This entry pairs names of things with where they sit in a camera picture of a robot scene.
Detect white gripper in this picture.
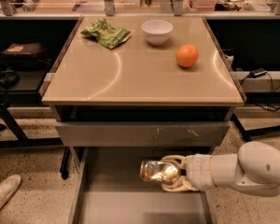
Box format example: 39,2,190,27
161,154,215,193

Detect crushed orange soda can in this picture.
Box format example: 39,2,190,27
140,160,180,185

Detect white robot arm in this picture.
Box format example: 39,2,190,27
161,141,280,197

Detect open grey middle drawer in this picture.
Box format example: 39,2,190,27
67,147,216,224

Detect beige drawer cabinet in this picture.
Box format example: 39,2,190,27
41,14,245,224

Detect grey top drawer front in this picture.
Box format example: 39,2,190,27
55,121,230,147

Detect orange fruit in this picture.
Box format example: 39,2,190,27
175,44,199,68

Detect black power adapter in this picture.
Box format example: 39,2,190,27
249,68,267,78

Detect white bowl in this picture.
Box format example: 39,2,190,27
141,20,173,46

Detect green chip bag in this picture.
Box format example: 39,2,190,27
80,19,131,49

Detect white shoe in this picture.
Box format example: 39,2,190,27
0,175,21,210

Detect black headphones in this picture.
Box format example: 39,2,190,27
0,65,20,89

